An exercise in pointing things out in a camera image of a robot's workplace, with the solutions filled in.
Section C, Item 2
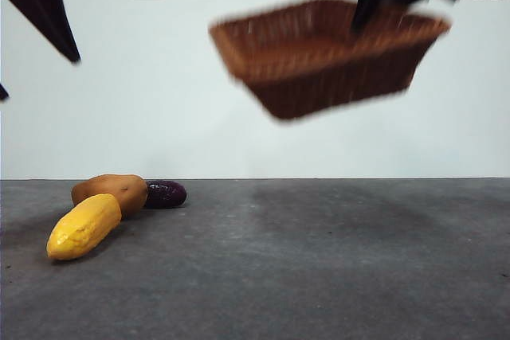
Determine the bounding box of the brown potato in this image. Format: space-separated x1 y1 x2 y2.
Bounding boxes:
71 174 148 217

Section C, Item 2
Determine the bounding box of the brown woven wicker basket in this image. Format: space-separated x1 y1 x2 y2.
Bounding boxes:
208 0 453 120

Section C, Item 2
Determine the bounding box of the purple eggplant with green stem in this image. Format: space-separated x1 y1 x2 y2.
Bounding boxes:
143 180 187 209

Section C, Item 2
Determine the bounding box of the yellow corn cob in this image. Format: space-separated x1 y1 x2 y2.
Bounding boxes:
46 193 123 261

